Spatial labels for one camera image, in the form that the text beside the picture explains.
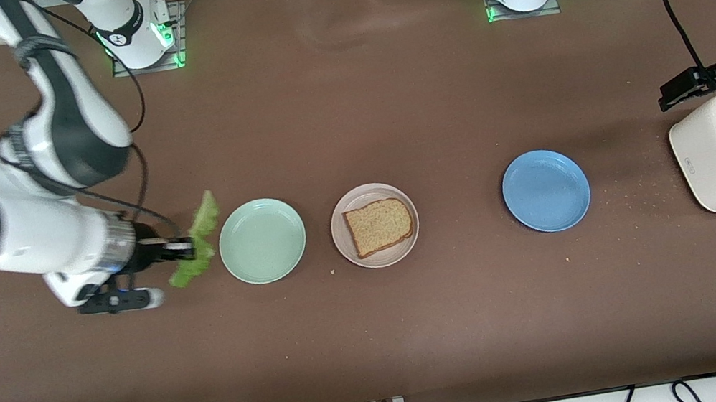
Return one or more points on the beige plate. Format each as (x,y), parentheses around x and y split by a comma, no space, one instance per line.
(367,192)

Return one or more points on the green plate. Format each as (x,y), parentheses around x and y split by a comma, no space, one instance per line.
(262,241)

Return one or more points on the blue plate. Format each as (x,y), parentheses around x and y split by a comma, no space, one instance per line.
(546,190)

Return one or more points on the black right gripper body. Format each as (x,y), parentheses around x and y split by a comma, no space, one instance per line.
(149,250)

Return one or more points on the green lettuce leaf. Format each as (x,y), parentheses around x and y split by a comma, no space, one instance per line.
(205,219)

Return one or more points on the brown bread slice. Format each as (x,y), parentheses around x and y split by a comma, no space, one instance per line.
(378,227)

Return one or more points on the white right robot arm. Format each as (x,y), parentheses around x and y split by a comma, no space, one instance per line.
(21,228)

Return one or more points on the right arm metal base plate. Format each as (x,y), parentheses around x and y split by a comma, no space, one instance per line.
(180,41)

